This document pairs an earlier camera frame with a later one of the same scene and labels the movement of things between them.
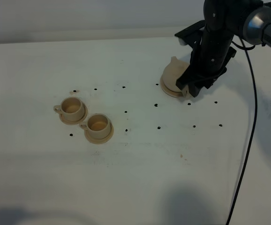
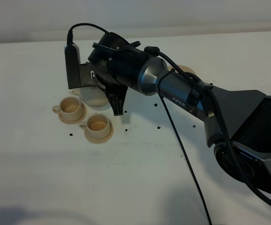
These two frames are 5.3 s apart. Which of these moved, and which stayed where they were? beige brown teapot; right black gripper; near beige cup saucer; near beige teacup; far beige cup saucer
Moved: right black gripper; beige brown teapot
Stayed: near beige cup saucer; near beige teacup; far beige cup saucer
